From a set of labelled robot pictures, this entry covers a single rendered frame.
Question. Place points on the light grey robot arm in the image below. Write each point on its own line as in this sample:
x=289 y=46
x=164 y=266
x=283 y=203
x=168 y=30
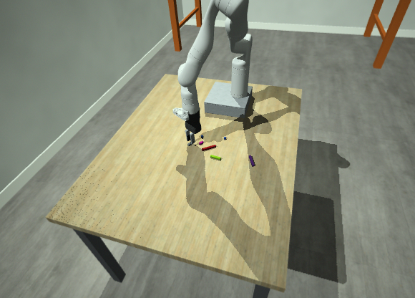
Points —
x=236 y=26

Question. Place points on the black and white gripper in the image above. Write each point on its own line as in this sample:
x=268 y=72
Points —
x=191 y=115

